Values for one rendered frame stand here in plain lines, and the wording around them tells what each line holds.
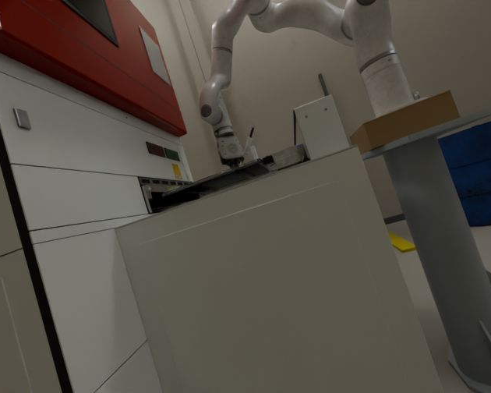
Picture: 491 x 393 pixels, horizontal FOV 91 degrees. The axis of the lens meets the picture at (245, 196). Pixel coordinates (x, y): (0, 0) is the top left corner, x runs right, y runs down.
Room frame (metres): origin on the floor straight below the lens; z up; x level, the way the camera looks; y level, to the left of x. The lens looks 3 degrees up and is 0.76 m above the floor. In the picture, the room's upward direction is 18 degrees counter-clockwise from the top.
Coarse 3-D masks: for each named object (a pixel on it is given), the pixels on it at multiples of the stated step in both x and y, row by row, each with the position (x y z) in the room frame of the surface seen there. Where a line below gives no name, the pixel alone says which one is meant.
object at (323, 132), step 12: (300, 108) 0.58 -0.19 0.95; (312, 108) 0.57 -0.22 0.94; (324, 108) 0.57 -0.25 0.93; (336, 108) 0.56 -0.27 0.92; (300, 120) 0.58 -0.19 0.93; (312, 120) 0.58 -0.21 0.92; (324, 120) 0.57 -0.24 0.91; (336, 120) 0.57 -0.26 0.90; (312, 132) 0.58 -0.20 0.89; (324, 132) 0.57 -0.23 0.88; (336, 132) 0.57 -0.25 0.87; (312, 144) 0.58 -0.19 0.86; (324, 144) 0.57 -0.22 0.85; (336, 144) 0.57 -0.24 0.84; (348, 144) 0.56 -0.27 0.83; (312, 156) 0.58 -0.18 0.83
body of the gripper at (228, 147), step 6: (222, 138) 0.98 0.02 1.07; (228, 138) 0.99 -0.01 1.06; (234, 138) 1.00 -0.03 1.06; (222, 144) 0.97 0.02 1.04; (228, 144) 0.98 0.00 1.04; (234, 144) 1.00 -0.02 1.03; (240, 144) 1.02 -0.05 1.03; (222, 150) 0.97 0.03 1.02; (228, 150) 0.98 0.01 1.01; (234, 150) 0.99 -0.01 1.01; (240, 150) 1.01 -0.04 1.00; (222, 156) 0.98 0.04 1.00; (228, 156) 0.98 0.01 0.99; (234, 156) 0.99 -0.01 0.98; (240, 156) 1.00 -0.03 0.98
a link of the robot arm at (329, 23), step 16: (288, 0) 0.85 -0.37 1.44; (304, 0) 0.82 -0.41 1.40; (320, 0) 0.82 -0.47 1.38; (256, 16) 0.90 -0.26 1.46; (272, 16) 0.92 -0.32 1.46; (288, 16) 0.86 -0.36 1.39; (304, 16) 0.84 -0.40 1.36; (320, 16) 0.84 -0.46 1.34; (336, 16) 0.86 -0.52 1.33; (320, 32) 0.89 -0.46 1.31; (336, 32) 0.88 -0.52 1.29
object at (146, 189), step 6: (144, 186) 0.79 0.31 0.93; (150, 186) 0.82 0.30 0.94; (156, 186) 0.86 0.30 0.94; (162, 186) 0.90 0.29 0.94; (168, 186) 0.94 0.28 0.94; (174, 186) 0.99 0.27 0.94; (144, 192) 0.79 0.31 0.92; (150, 192) 0.81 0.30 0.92; (156, 192) 0.85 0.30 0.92; (162, 192) 0.89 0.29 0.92; (144, 198) 0.79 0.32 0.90; (150, 198) 0.80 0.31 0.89; (198, 198) 1.22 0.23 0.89; (150, 204) 0.79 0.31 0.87; (156, 204) 0.82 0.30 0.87; (162, 204) 0.86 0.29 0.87; (168, 204) 0.90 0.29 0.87; (174, 204) 0.94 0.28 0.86; (180, 204) 0.99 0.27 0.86; (150, 210) 0.79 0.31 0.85; (156, 210) 0.81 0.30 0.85; (162, 210) 0.85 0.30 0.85
